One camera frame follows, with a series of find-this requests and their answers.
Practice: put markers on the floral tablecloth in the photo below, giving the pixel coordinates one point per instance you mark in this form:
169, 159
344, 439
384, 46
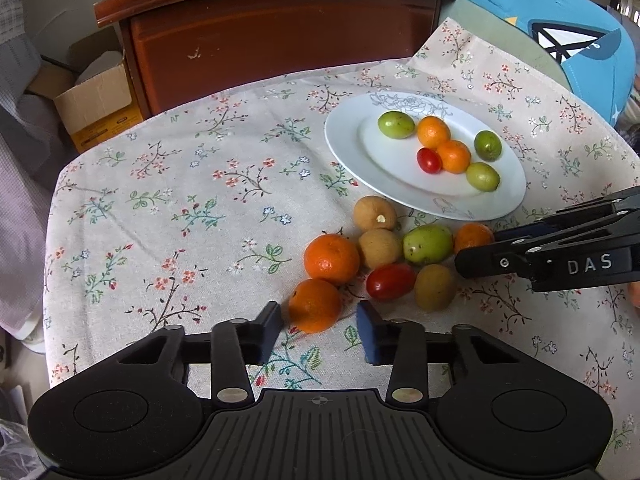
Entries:
175, 210

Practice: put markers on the white plate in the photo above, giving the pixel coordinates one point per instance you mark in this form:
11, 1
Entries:
360, 160

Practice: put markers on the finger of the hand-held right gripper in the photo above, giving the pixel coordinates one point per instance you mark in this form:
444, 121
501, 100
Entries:
480, 260
525, 231

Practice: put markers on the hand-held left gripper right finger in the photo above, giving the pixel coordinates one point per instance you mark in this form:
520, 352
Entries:
370, 332

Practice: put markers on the clear plastic bag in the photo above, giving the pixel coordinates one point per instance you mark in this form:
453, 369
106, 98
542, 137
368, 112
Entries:
15, 445

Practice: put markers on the cardboard box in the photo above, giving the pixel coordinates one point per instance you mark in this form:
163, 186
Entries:
95, 105

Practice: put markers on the blue printed blanket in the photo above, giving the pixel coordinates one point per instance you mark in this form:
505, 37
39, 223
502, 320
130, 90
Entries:
550, 10

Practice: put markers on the grey cloth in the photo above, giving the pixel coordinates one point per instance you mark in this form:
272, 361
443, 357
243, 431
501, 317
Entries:
25, 110

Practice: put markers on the green jujube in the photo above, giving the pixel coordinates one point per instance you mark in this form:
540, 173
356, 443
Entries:
487, 145
427, 244
482, 176
396, 124

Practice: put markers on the checkered cloth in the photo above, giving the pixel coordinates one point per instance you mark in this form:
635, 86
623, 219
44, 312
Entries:
12, 15

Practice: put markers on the red cherry tomato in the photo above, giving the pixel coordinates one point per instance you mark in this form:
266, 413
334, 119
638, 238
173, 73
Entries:
429, 160
391, 281

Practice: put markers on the brown wooden cabinet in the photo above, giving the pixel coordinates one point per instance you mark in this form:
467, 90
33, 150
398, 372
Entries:
280, 45

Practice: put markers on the purple waffle blanket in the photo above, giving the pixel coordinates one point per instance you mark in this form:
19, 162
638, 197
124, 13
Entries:
20, 220

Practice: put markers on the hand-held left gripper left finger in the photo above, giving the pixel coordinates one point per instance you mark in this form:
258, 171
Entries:
267, 330

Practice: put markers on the brown longan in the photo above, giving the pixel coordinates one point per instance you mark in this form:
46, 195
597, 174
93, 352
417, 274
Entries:
435, 286
380, 248
375, 214

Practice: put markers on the orange mandarin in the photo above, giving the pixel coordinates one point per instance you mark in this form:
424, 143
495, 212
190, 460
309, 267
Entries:
331, 257
433, 131
454, 156
315, 305
472, 237

